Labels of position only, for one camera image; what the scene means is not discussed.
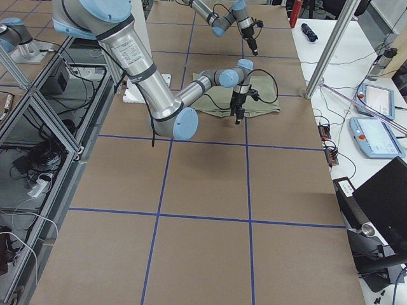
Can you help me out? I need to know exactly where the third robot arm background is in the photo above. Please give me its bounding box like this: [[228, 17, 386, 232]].
[[1, 17, 33, 53]]

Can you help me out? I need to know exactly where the orange black connector module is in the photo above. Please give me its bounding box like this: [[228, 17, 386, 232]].
[[317, 125, 331, 140]]

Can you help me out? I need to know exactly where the teach pendant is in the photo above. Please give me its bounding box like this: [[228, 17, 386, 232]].
[[349, 117, 406, 159], [356, 83, 395, 120]]

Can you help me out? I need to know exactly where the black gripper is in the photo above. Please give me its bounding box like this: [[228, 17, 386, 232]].
[[230, 85, 259, 125], [240, 17, 264, 56]]

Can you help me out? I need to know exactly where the dark folded cloth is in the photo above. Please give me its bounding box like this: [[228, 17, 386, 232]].
[[301, 23, 318, 43]]

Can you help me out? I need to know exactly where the near teach pendant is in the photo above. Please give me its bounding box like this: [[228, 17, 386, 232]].
[[349, 117, 406, 159]]

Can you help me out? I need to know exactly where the far teach pendant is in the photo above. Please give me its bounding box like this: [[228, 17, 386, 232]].
[[356, 83, 395, 120]]

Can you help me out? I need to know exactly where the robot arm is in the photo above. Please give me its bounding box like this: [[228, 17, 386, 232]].
[[181, 0, 264, 56], [52, 1, 254, 140]]

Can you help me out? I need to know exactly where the black laptop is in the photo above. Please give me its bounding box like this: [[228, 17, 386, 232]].
[[353, 157, 406, 253]]

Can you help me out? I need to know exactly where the black water bottle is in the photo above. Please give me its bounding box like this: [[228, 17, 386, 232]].
[[368, 47, 397, 81]]

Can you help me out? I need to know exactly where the white power strip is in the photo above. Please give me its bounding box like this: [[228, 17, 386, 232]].
[[27, 178, 50, 198]]

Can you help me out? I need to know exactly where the olive green t-shirt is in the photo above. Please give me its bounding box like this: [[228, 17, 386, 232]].
[[191, 76, 280, 118]]

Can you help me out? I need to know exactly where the brown paper table cover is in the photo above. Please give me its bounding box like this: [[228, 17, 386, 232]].
[[31, 5, 364, 304]]

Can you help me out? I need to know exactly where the aluminium frame post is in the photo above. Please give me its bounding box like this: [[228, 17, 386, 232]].
[[304, 0, 361, 99]]

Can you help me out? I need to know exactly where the red fire extinguisher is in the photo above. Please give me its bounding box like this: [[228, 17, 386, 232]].
[[289, 0, 303, 29]]

